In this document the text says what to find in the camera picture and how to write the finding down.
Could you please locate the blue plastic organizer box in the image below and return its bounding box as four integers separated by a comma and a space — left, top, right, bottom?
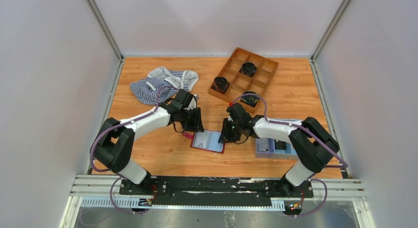
254, 117, 302, 160

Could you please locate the striped blue white cloth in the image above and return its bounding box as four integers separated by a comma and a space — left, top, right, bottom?
130, 66, 199, 105

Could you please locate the black rolled belt left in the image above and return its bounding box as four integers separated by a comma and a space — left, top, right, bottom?
211, 76, 230, 94

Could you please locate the silver item in organizer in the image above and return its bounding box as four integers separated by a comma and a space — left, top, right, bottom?
256, 138, 273, 154

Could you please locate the black yellow rolled belt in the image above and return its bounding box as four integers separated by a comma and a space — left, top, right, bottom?
240, 91, 260, 108

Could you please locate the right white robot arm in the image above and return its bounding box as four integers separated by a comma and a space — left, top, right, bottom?
219, 103, 340, 187

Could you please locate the black rolled belt top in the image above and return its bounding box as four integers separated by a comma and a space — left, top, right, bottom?
239, 62, 257, 77

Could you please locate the dark VIP credit card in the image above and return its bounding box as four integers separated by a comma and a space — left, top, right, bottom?
275, 140, 287, 151

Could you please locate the red leather card holder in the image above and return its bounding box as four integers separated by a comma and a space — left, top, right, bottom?
182, 130, 225, 154

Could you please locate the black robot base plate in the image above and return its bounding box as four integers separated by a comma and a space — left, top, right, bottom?
119, 176, 314, 207

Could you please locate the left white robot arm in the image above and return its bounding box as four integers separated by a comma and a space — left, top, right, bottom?
90, 90, 204, 185

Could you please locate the white slotted cable duct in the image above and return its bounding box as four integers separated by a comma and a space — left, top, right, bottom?
80, 197, 285, 211

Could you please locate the wooden compartment tray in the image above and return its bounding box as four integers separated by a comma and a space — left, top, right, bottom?
208, 47, 279, 113

